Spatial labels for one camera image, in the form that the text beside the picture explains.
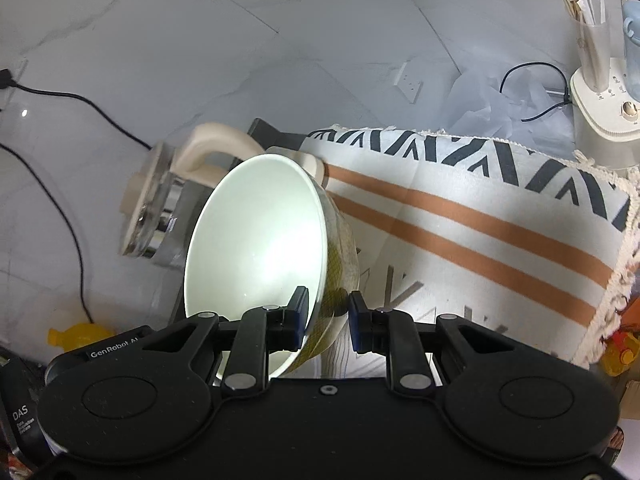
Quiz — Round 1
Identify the black kettle power cable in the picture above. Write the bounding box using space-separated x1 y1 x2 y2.
0 69 152 151

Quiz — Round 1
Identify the striped woven cloth with fringe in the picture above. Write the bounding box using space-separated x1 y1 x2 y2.
299 124 640 378

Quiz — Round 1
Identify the pale blue bottle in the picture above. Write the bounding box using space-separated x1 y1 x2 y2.
621 0 640 86

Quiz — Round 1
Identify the translucent plastic bag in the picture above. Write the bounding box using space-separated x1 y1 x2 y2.
440 62 576 141

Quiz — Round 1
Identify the long black power cable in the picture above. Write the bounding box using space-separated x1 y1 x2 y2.
0 142 96 324

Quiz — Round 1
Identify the cream countertop appliance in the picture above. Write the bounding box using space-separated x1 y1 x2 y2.
570 55 640 142

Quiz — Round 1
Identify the black appliance cable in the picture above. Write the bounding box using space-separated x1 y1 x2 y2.
500 62 574 122

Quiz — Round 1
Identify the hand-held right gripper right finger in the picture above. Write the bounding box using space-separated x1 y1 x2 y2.
349 290 512 394

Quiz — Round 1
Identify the white bowl with yellow pattern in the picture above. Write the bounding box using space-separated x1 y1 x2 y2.
183 154 361 380

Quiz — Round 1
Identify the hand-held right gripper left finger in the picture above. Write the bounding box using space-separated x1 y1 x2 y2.
136 286 311 393

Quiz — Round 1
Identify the orange juice bottle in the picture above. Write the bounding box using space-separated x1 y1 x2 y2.
47 324 118 349

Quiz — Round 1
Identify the white wall socket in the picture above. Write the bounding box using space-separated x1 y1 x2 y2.
395 62 424 104

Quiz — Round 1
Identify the glass kettle with cream handle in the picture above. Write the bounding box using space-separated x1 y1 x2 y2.
119 122 326 268

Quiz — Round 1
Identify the clear cup of wrapped straws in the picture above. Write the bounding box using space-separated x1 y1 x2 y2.
550 0 614 84

